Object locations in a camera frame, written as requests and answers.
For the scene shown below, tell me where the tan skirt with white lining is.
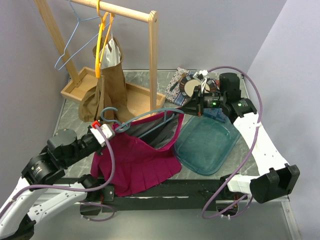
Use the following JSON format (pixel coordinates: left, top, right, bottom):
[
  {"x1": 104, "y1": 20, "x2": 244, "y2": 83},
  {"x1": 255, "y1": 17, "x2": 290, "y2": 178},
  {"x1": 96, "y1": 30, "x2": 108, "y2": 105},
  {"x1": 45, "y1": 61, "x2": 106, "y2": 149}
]
[{"x1": 78, "y1": 37, "x2": 134, "y2": 123}]

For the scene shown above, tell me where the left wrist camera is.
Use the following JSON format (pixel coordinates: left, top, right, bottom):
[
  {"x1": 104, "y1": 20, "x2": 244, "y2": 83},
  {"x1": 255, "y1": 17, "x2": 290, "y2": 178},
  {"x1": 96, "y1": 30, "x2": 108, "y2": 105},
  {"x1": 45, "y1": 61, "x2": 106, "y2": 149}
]
[{"x1": 89, "y1": 120, "x2": 116, "y2": 147}]

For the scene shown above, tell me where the magenta garment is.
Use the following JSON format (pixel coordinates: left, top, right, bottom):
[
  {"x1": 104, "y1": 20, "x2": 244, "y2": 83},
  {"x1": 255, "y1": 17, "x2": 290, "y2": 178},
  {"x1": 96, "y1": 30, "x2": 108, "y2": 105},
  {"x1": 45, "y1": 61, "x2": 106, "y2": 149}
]
[{"x1": 89, "y1": 113, "x2": 185, "y2": 198}]

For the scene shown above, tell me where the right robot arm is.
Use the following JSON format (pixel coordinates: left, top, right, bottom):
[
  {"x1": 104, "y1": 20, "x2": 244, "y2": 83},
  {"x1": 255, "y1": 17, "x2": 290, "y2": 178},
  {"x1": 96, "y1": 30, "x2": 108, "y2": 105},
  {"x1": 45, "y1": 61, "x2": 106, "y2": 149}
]
[{"x1": 180, "y1": 72, "x2": 300, "y2": 204}]

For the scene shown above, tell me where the yellow plastic hanger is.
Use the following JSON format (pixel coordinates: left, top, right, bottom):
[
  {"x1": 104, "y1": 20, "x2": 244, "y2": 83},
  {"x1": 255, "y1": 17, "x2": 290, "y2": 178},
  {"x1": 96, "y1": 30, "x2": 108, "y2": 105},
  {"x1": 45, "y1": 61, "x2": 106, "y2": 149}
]
[{"x1": 95, "y1": 0, "x2": 116, "y2": 79}]

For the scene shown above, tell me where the wooden clothes rack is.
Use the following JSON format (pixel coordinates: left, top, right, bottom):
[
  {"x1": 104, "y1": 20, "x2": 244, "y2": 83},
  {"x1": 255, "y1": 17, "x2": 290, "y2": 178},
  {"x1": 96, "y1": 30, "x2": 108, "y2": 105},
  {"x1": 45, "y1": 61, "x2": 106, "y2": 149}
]
[{"x1": 35, "y1": 0, "x2": 165, "y2": 122}]

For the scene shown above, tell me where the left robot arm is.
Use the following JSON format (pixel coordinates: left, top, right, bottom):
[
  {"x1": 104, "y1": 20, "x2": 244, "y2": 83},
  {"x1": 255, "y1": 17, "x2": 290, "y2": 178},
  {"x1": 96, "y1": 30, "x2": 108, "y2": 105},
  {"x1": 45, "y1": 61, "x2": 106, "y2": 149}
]
[{"x1": 0, "y1": 123, "x2": 116, "y2": 240}]

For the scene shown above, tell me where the teal plastic hanger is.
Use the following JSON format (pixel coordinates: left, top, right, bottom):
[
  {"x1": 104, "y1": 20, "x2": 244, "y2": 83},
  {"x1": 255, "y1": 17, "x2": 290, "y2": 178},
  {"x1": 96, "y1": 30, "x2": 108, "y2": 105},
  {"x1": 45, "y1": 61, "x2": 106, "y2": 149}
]
[{"x1": 100, "y1": 107, "x2": 184, "y2": 139}]

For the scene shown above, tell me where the teal plastic basket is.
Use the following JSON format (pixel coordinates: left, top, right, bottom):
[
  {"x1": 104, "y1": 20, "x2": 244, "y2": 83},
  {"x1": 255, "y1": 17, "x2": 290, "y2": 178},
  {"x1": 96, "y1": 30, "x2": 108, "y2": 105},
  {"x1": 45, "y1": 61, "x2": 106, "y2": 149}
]
[{"x1": 173, "y1": 116, "x2": 240, "y2": 176}]

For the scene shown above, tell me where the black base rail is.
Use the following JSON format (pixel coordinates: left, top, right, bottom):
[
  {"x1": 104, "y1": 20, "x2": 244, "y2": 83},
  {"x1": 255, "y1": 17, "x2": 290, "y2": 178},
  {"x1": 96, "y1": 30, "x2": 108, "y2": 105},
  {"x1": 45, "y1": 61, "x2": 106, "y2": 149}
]
[{"x1": 49, "y1": 177, "x2": 251, "y2": 218}]

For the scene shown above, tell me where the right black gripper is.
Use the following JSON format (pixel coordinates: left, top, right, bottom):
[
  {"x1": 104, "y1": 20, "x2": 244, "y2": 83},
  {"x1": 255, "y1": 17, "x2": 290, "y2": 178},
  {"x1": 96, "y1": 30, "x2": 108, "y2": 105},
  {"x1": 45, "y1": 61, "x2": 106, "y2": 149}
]
[{"x1": 178, "y1": 84, "x2": 227, "y2": 117}]

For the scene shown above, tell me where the brown rimmed ceramic plate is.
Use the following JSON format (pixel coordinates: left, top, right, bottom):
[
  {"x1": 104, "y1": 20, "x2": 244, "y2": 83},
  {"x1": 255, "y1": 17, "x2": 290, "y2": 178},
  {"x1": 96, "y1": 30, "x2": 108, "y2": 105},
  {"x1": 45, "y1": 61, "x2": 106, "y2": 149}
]
[{"x1": 179, "y1": 75, "x2": 218, "y2": 100}]

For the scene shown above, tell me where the light blue wire hanger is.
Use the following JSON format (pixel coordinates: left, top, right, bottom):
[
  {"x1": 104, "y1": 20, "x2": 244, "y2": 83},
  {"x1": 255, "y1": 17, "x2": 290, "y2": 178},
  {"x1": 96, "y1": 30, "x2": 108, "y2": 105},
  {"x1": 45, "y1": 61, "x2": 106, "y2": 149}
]
[{"x1": 54, "y1": 0, "x2": 101, "y2": 71}]

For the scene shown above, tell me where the patterned placemat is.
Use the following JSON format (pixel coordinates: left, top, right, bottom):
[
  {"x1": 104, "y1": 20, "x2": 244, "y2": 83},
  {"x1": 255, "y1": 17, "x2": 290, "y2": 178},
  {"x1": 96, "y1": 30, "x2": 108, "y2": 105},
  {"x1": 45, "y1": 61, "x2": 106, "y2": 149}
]
[{"x1": 164, "y1": 66, "x2": 231, "y2": 123}]

